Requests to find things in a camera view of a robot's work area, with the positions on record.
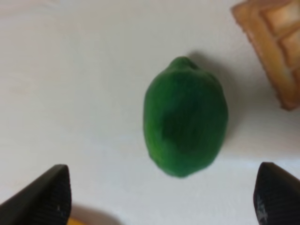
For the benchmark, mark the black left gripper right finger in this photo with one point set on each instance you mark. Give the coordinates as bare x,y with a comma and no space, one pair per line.
276,196

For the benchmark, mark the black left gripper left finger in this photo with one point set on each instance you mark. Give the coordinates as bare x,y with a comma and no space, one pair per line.
45,201

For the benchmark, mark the green lime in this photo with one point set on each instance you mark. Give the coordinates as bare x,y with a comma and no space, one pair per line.
185,118

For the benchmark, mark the yellow mango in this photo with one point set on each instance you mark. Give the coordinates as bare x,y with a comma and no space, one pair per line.
73,221

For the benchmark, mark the orange waffle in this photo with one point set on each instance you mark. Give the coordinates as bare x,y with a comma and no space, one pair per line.
273,29

